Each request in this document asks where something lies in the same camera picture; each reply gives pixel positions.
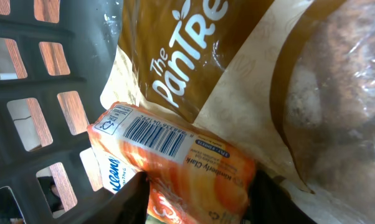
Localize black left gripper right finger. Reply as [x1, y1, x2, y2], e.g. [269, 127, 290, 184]
[243, 170, 316, 224]

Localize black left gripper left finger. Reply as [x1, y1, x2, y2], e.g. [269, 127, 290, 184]
[83, 172, 150, 224]

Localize orange tissue pack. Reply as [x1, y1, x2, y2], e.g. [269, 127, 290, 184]
[87, 102, 256, 223]

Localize brown Pantree snack bag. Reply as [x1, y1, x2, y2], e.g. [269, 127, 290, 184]
[100, 0, 375, 223]

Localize dark grey plastic basket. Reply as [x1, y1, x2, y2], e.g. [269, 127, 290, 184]
[0, 0, 123, 223]

